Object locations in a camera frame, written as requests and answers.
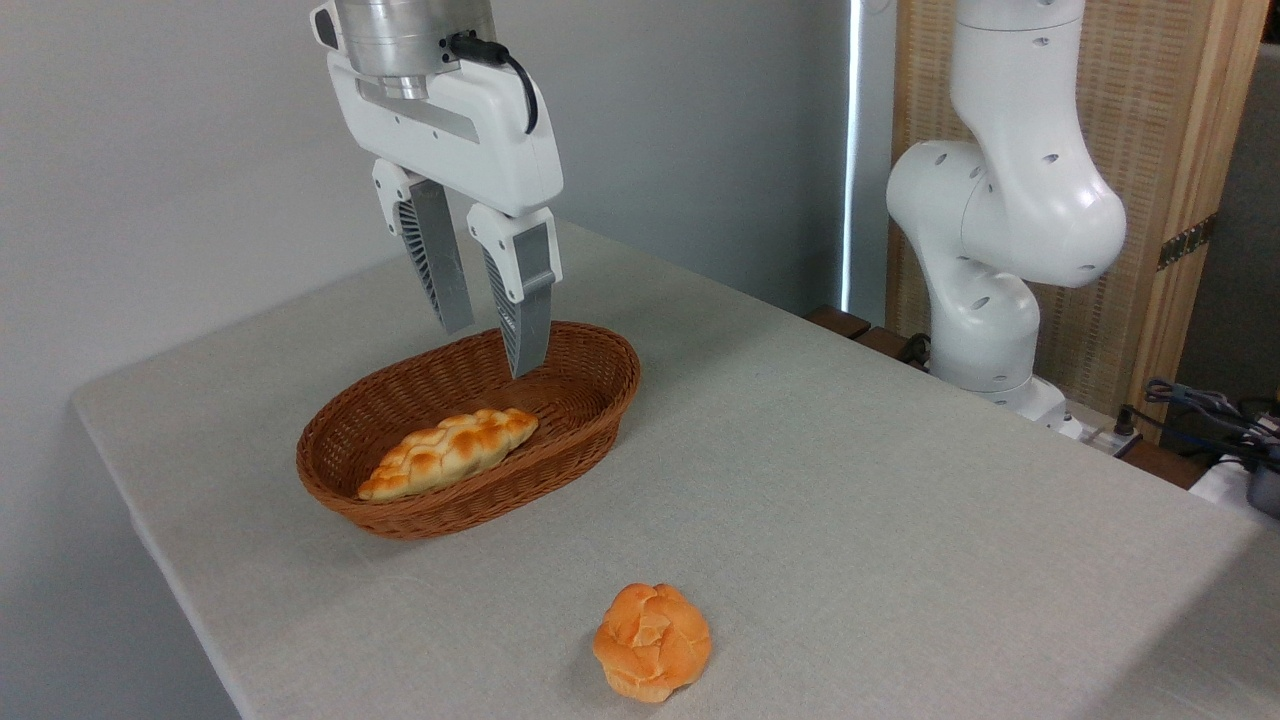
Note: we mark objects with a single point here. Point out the light grey tablecloth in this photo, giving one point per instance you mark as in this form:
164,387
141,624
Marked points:
800,550

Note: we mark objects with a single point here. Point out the white power strip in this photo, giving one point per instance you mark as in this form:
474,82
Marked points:
1100,438

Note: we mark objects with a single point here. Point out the wooden woven folding screen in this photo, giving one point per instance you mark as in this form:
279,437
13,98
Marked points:
1160,120

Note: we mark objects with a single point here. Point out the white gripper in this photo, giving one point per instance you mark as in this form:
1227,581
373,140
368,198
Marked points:
470,140

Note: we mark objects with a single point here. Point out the grey box with white cloth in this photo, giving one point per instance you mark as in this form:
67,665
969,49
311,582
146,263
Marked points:
1262,490

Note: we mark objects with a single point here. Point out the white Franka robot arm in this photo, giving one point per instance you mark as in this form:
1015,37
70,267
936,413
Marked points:
1010,200

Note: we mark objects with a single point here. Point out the brown wicker oval basket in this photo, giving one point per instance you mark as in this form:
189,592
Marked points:
590,400

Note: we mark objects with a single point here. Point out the round orange bread roll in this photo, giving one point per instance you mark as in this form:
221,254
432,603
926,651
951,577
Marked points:
652,642

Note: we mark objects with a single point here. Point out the silver metal wrist flange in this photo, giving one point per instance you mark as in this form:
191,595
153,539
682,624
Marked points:
405,35

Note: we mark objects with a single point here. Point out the braided golden bread loaf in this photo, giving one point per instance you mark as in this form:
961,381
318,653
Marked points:
450,450

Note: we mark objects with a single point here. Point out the dark metal screen hinge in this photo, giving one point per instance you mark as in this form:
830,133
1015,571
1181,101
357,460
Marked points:
1187,242

